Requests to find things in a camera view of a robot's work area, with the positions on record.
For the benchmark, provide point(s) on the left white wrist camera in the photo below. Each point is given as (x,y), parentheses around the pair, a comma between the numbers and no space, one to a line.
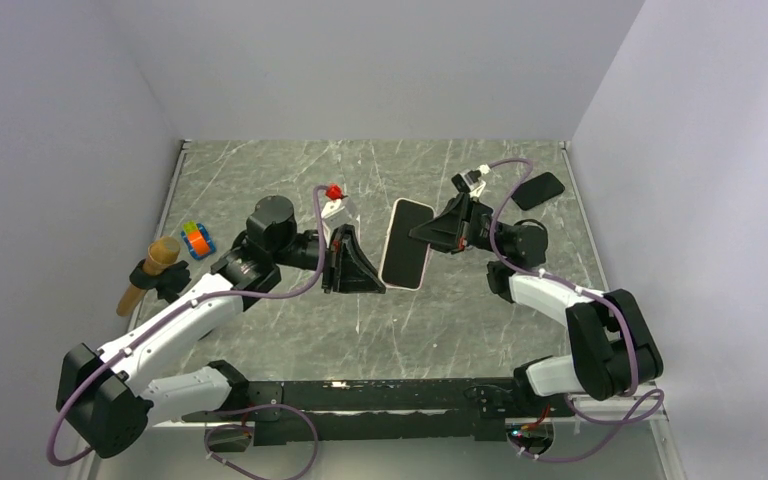
(340,209)

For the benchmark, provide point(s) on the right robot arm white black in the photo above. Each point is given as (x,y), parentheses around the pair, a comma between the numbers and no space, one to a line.
(611,346)

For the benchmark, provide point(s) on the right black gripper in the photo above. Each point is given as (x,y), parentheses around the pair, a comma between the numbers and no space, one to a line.
(452,231)

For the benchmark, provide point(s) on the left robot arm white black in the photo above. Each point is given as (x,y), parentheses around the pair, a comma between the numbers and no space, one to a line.
(112,394)

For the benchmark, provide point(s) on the wooden mallet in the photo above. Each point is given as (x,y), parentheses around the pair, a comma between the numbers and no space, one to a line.
(161,254)

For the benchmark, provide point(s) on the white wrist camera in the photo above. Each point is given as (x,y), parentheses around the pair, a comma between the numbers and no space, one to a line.
(470,181)
(340,209)

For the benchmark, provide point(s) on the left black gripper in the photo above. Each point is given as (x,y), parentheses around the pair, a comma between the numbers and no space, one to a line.
(347,267)

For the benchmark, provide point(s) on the white phone case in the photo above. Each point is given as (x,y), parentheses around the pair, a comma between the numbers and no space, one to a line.
(392,218)

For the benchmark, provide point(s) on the orange blue toy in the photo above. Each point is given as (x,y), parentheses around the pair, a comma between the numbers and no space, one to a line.
(197,239)

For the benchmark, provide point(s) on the black base frame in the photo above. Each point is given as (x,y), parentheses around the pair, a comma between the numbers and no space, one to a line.
(295,425)

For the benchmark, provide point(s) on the black phone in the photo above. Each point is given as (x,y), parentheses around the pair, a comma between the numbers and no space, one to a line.
(407,242)
(537,191)

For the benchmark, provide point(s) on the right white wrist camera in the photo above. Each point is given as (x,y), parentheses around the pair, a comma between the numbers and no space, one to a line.
(470,181)

